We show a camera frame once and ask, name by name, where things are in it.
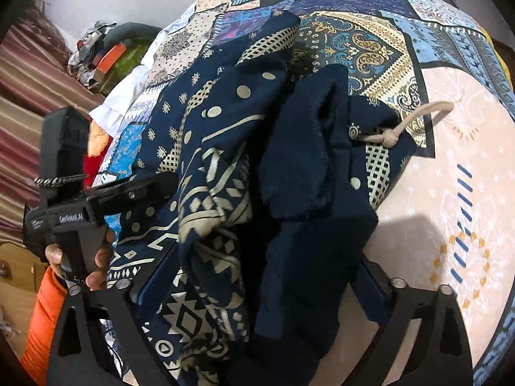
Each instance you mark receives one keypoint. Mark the red cloth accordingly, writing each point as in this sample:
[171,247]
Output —
[93,169]

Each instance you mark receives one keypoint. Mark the grey cloth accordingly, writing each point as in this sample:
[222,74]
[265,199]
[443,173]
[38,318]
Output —
[132,30]

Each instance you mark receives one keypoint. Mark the white cloth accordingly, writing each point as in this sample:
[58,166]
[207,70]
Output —
[120,96]

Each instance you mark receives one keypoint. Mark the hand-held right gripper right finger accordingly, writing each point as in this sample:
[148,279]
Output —
[372,289]

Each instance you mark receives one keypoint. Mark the person's left hand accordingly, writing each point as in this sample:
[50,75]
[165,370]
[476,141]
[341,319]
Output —
[100,265]

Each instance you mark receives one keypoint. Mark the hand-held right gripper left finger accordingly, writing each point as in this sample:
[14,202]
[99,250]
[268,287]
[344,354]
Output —
[124,309]

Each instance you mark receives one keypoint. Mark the light wooden furniture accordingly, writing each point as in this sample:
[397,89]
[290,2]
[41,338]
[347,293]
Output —
[16,261]

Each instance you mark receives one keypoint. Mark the person's left forearm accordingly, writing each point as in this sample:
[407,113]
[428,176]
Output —
[40,321]

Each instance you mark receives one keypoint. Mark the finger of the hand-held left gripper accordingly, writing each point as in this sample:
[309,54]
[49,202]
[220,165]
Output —
[136,191]

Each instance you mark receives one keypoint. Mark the patchwork printed bedsheet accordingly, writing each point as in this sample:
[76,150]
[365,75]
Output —
[422,193]

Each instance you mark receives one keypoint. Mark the navy printed garment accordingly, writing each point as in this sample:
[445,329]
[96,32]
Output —
[301,209]

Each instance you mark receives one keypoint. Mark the yellow bed sheet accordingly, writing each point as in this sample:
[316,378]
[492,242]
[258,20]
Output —
[491,44]

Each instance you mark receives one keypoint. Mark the floral printed cloth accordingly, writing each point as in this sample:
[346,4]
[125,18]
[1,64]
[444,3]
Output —
[86,44]

